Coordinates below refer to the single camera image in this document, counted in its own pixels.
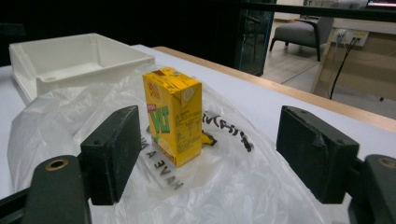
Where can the clear plastic bag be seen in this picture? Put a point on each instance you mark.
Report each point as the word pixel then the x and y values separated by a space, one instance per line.
pixel 218 180

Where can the white plastic tray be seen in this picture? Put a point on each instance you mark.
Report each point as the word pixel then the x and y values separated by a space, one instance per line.
pixel 74 63

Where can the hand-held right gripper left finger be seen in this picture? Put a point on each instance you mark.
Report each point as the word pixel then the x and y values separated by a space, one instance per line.
pixel 113 152

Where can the wooden desk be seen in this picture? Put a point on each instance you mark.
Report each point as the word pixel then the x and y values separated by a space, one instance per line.
pixel 358 59

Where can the yellow drink carton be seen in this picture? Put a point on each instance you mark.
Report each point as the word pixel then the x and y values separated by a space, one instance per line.
pixel 174 118

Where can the grey armchair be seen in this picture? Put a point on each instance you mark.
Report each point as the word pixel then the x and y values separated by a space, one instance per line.
pixel 300 32

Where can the white power strip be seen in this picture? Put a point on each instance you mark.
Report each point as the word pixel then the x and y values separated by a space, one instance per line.
pixel 351 37

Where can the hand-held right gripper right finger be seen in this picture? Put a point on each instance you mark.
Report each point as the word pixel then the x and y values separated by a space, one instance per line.
pixel 314 152

